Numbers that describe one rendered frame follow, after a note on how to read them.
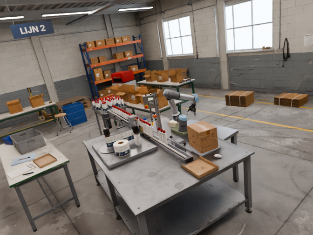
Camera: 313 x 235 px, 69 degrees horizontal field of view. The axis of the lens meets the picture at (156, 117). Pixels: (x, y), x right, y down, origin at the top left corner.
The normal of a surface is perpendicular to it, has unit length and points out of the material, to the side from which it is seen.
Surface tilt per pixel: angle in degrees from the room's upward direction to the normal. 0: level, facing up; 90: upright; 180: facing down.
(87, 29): 90
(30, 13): 90
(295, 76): 90
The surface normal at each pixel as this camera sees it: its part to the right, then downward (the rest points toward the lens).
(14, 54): 0.62, 0.16
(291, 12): -0.77, 0.33
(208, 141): 0.34, 0.25
